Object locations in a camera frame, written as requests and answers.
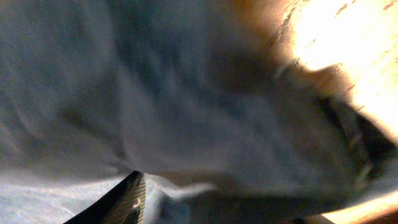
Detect navy blue denim shorts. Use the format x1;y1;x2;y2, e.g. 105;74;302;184
1;0;397;223

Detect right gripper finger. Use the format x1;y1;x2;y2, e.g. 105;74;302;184
65;171;146;224

